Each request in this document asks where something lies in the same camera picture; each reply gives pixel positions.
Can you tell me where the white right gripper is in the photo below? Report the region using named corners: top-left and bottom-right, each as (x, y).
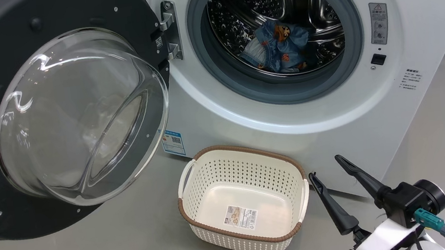
top-left (306, 144), bottom-right (431, 250)

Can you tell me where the blue garment with orange prints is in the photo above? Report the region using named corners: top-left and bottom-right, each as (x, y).
top-left (254, 15), bottom-right (314, 76)

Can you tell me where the white front-load washing machine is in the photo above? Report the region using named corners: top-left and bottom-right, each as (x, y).
top-left (137, 0), bottom-right (445, 225)

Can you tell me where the stainless steel washer drum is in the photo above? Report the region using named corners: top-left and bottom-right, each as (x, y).
top-left (206, 0), bottom-right (349, 86)

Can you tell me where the metal washing machine door hinge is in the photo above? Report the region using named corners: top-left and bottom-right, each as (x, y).
top-left (156, 0), bottom-right (184, 63)

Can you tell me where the white basket label sticker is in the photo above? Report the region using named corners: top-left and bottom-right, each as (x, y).
top-left (222, 202), bottom-right (260, 233)

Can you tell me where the cream basket with brown rim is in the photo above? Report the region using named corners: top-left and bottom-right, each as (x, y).
top-left (171, 134), bottom-right (318, 250)

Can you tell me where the grey warning sticker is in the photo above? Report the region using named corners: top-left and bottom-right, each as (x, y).
top-left (366, 1), bottom-right (392, 46)

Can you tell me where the blue energy label sticker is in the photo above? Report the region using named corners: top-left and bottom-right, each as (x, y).
top-left (161, 128), bottom-right (186, 158)

